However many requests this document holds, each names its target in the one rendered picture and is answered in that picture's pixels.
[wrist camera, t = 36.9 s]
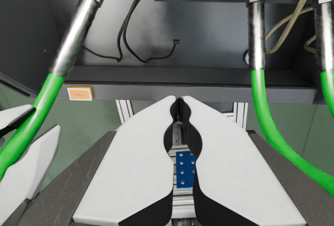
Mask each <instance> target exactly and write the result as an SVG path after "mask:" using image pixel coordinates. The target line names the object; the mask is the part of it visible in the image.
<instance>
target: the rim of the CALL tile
mask: <svg viewBox="0 0 334 226"><path fill-rule="evenodd" d="M67 89H68V93H69V97H70V100H92V95H91V89H90V88H76V87H68V88H67ZM69 90H88V92H89V97H90V99H71V95H70V91H69Z"/></svg>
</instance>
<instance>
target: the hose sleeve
mask: <svg viewBox="0 0 334 226"><path fill-rule="evenodd" d="M98 8H99V6H98V4H97V2H96V1H95V0H79V2H78V4H77V5H76V7H75V11H74V13H72V16H71V19H70V22H69V24H68V26H67V28H66V31H65V33H64V35H63V37H62V39H61V41H60V43H59V46H58V48H57V50H56V51H55V55H54V57H53V58H52V61H51V63H50V66H49V68H48V71H49V73H52V74H55V75H58V76H60V77H62V78H64V79H66V78H69V75H70V73H71V71H72V69H73V67H74V64H75V62H76V61H77V57H78V54H79V52H80V50H81V47H82V45H83V43H84V40H85V38H86V36H87V33H88V31H89V29H90V27H91V26H92V22H93V20H94V19H95V15H96V13H97V10H98Z"/></svg>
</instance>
